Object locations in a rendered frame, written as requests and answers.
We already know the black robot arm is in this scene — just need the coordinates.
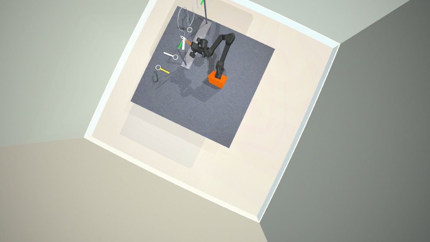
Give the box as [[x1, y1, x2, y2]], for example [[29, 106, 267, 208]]
[[191, 33, 235, 80]]

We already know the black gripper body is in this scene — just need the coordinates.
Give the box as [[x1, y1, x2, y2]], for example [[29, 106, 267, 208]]
[[190, 38, 201, 58]]

